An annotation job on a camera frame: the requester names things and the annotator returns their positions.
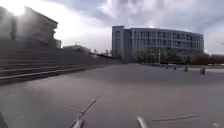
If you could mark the row of trees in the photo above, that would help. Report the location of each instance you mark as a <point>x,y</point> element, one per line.
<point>173,56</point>

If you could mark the robot's own part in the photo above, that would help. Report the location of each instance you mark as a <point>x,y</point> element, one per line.
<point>142,122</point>
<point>78,124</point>

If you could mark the large grey glass-fronted building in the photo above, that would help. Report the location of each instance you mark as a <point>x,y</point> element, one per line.
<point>156,40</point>

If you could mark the wide grey stone steps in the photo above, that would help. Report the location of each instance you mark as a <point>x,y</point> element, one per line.
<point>36,61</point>

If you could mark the row of dark bollards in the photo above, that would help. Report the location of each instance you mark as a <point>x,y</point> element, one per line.
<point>202,70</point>

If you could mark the grey concrete slab plaza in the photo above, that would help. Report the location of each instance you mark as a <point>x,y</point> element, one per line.
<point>133,90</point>

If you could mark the dark angular building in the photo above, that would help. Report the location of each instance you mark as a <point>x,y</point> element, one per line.
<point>36,28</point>

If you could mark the low distant building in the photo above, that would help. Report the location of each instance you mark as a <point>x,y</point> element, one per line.
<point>77,48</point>

